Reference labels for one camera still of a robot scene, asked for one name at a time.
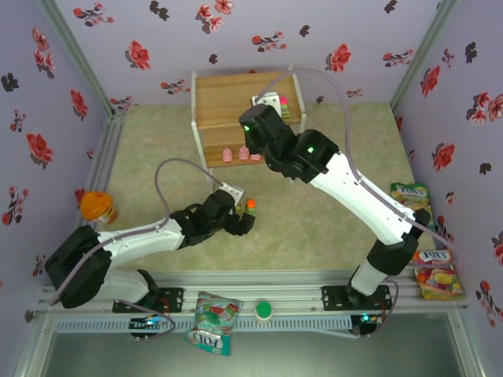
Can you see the teal red Fox's candy bag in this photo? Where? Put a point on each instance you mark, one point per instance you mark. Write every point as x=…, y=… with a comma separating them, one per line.
x=212, y=314

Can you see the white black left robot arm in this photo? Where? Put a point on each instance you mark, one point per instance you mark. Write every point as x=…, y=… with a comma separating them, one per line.
x=145, y=243

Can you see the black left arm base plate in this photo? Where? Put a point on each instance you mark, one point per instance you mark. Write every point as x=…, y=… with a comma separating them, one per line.
x=175, y=300

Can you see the aluminium corner post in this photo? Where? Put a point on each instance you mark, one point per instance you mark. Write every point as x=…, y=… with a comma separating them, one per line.
x=70, y=47
x=424, y=51

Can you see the green push button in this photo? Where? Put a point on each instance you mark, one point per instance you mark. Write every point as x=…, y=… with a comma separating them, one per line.
x=263, y=310

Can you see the orange red Fox's candy bag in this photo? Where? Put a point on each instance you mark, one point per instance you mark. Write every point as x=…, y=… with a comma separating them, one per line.
x=440, y=282

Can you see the long aluminium base rail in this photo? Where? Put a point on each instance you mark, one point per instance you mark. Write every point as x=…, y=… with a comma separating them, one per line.
x=298, y=290

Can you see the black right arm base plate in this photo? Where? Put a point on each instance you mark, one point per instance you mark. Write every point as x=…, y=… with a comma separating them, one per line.
x=332, y=298

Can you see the beige green table mat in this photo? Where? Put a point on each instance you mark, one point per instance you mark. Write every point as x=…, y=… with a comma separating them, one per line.
x=157, y=137

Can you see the orange topped toy truck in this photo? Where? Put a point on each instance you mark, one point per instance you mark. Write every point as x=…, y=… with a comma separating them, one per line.
x=250, y=205

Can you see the wooden shelf with white frame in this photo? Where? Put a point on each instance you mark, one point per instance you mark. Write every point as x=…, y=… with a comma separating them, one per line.
x=228, y=102

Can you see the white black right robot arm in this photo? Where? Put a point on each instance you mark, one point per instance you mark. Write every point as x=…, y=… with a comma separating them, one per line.
x=361, y=196

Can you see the tiger cup with orange lid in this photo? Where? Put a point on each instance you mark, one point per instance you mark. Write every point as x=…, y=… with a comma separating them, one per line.
x=94, y=204

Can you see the green yellow Fox's candy bag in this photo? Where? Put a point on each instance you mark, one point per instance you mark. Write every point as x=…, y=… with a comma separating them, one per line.
x=408, y=194

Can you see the pink plastic pig toy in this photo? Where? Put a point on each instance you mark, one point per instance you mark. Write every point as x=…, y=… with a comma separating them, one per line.
x=243, y=152
x=227, y=155
x=256, y=157

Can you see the black controller board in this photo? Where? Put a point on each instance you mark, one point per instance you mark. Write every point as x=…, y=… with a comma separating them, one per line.
x=367, y=322
x=139, y=324

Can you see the pink topped toy truck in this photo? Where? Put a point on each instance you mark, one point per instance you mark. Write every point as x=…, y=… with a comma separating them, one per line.
x=284, y=106

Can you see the aluminium side rail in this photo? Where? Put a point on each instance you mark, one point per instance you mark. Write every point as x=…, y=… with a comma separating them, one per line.
x=100, y=157

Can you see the aluminium frame bar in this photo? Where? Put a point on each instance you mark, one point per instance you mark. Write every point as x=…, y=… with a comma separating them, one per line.
x=469, y=353
x=31, y=353

